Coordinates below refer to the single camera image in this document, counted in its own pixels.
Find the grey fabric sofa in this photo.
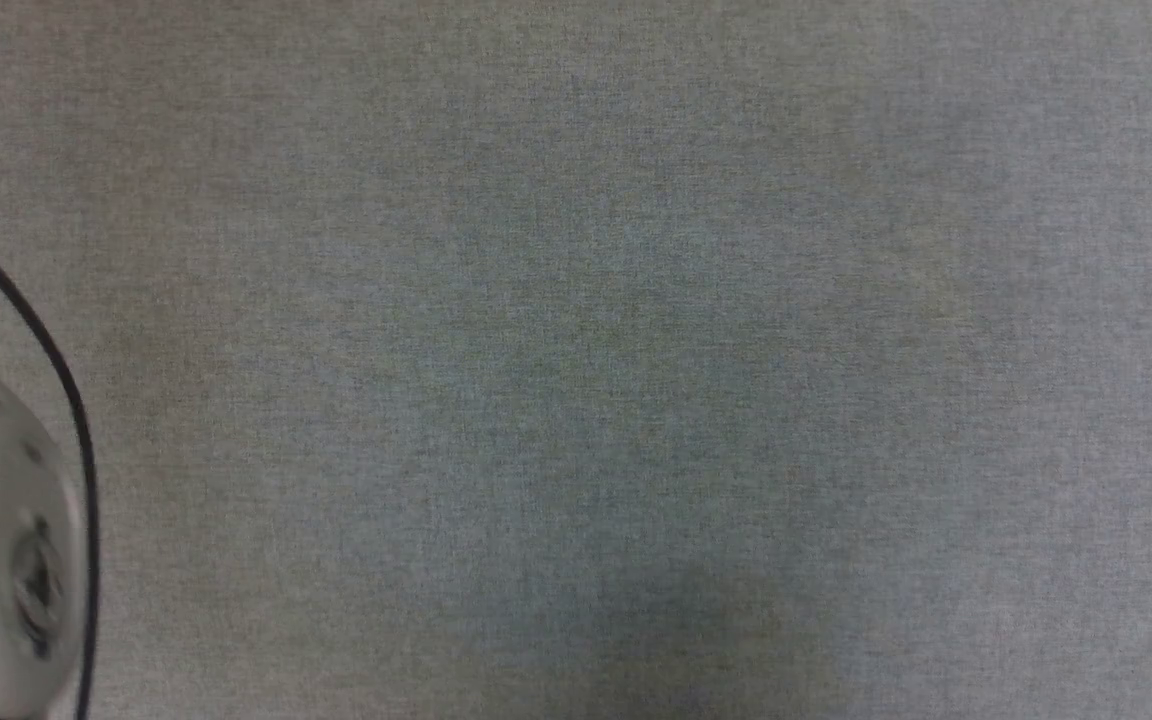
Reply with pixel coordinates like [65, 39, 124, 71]
[0, 0, 1152, 720]

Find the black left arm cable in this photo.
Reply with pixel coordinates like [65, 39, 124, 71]
[0, 215, 103, 720]

